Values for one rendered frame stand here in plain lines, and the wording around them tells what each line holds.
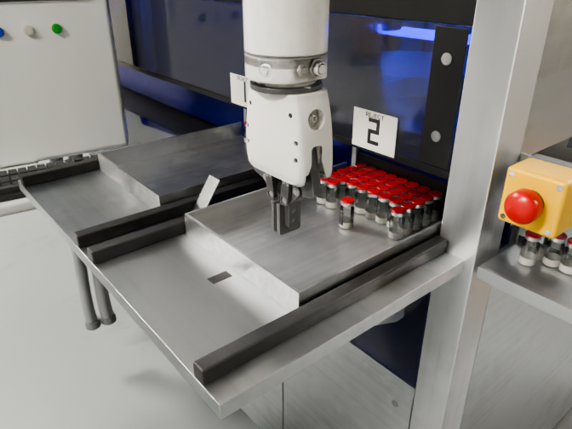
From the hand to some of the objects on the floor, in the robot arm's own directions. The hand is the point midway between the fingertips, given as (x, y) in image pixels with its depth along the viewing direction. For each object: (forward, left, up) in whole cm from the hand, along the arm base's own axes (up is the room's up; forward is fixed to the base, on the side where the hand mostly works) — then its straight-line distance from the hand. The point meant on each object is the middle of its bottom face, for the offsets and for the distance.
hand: (285, 214), depth 59 cm
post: (+28, +5, -98) cm, 102 cm away
